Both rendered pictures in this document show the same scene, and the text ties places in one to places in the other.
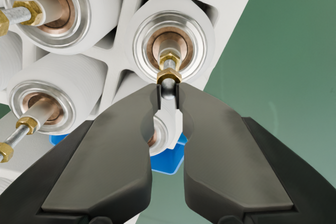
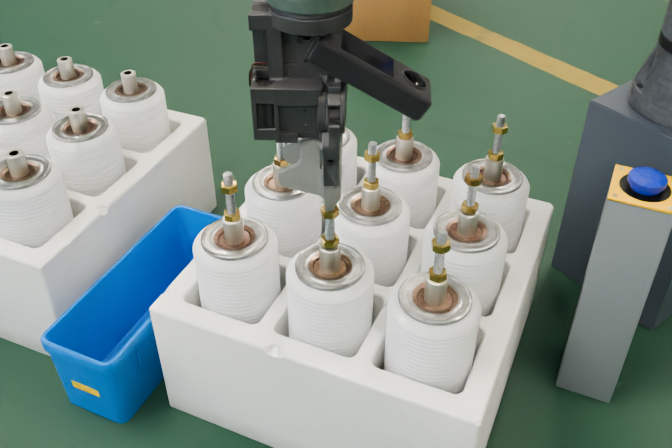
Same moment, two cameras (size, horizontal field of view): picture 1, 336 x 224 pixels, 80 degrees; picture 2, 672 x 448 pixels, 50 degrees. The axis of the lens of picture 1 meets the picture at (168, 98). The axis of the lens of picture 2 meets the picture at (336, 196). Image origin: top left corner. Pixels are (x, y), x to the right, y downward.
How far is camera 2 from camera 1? 67 cm
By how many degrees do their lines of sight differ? 56
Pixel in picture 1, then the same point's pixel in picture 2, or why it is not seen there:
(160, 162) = (66, 334)
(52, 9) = (371, 200)
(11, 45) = not seen: hidden behind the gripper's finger
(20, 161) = (170, 166)
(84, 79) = (298, 225)
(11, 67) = not seen: hidden behind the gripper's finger
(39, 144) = (172, 198)
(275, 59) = not seen: outside the picture
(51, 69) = (317, 200)
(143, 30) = (349, 250)
